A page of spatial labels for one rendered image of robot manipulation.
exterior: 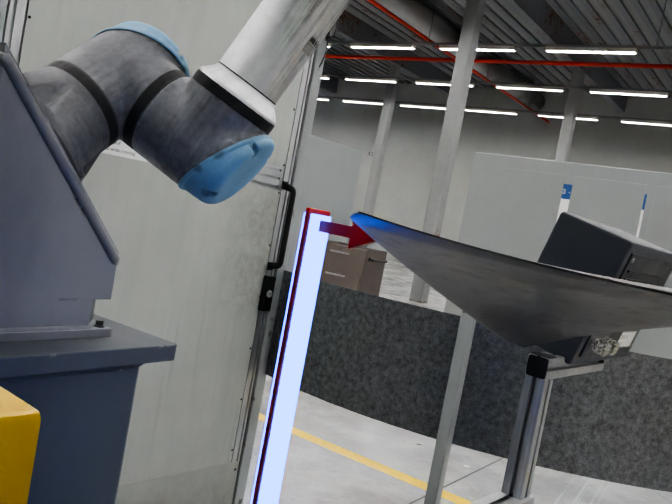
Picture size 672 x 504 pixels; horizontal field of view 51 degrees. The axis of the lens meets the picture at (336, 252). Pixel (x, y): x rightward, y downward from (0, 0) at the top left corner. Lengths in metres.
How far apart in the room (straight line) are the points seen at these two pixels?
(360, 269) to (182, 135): 6.36
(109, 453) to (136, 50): 0.48
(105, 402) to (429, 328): 1.56
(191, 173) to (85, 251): 0.15
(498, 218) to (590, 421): 4.75
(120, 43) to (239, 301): 1.70
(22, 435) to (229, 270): 2.11
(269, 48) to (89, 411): 0.46
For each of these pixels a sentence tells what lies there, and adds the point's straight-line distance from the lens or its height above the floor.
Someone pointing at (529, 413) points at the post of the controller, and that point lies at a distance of 1.01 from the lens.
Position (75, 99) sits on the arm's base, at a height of 1.26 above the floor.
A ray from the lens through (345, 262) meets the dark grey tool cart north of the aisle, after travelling 7.27.
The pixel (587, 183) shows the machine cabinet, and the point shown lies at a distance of 6.70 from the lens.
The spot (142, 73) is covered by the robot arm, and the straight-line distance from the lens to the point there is 0.89.
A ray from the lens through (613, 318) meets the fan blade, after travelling 0.48.
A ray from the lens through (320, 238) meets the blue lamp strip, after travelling 0.52.
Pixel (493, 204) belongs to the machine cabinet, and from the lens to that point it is 6.96.
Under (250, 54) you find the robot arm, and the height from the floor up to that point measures 1.36.
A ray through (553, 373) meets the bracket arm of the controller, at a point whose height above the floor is 1.03.
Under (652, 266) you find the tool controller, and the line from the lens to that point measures 1.13.
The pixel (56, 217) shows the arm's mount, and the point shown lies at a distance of 0.80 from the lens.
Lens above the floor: 1.19
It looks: 3 degrees down
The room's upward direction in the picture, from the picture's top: 11 degrees clockwise
